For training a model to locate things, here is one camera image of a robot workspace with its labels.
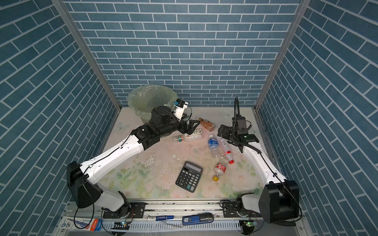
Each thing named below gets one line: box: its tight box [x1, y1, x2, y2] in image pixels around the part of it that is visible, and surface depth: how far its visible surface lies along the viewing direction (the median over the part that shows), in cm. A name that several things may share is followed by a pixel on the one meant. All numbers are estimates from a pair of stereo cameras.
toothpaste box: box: [57, 216, 103, 232], surface depth 71 cm
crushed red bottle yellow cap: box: [212, 163, 227, 182], surface depth 84 cm
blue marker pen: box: [149, 215, 175, 222], surface depth 72 cm
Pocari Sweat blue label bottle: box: [207, 134, 220, 158], surface depth 96 cm
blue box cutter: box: [182, 212, 215, 226], surface depth 69 cm
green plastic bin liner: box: [127, 84, 179, 119], surface depth 98 cm
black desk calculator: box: [175, 160, 204, 193], surface depth 84 cm
